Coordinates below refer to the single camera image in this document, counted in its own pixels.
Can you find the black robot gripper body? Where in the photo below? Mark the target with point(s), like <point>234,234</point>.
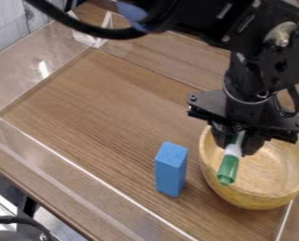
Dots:
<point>263,118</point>

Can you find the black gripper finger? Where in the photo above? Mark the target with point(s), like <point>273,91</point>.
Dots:
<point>223,134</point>
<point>253,143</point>

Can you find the green and white marker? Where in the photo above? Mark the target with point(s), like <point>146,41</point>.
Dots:
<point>227,171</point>

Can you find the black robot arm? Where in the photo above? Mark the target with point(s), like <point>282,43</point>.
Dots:
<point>258,30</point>

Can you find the brown wooden bowl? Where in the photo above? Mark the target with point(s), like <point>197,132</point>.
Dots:
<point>267,180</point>

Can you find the blue rectangular block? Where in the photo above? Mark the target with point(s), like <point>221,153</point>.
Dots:
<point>170,168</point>

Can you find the clear acrylic tray wall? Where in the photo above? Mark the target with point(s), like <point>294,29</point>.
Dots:
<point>86,113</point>

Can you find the black metal bracket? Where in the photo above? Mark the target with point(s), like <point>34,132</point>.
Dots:
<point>33,229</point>

